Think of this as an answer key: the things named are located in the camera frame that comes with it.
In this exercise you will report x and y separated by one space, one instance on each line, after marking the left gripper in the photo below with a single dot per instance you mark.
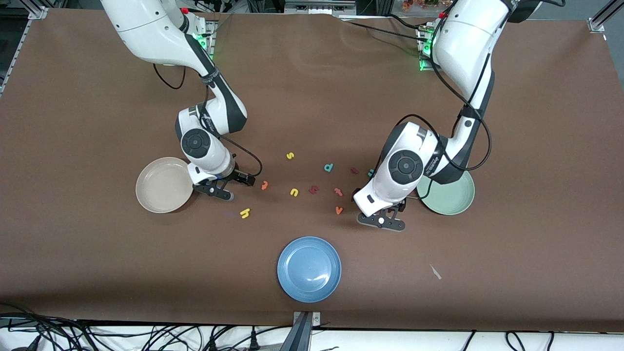
402 206

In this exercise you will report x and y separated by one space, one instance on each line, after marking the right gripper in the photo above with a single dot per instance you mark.
236 175

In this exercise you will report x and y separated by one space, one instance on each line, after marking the yellow foam letter h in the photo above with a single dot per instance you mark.
245 213

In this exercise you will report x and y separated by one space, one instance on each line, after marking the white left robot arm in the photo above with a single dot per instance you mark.
463 44

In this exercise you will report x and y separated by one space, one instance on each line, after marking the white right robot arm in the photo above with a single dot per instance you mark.
156 34

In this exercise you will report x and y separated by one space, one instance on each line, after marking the salmon red letter t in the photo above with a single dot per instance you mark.
338 191

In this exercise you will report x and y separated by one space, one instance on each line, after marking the dark red letter k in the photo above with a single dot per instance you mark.
313 190

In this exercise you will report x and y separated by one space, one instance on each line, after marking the green round plate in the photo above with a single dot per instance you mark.
451 197

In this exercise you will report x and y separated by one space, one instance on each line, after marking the beige round plate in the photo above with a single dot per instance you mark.
163 185

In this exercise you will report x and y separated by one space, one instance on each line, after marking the small white paper scrap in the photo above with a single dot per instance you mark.
435 272

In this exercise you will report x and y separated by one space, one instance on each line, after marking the blue round plate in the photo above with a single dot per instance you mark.
309 269

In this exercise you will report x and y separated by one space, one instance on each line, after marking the grey metal equipment box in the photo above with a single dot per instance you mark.
317 7

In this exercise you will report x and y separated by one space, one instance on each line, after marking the orange artificial flowers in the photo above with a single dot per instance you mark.
414 5

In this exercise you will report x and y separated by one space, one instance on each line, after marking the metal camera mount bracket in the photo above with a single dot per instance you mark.
316 319

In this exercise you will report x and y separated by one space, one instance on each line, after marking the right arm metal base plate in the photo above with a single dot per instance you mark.
212 44

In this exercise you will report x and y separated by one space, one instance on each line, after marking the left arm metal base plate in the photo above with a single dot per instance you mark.
422 63

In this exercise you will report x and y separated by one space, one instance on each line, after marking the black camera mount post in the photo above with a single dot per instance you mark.
298 339

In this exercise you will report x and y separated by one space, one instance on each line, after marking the aluminium frame profile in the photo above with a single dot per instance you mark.
595 24
38 13

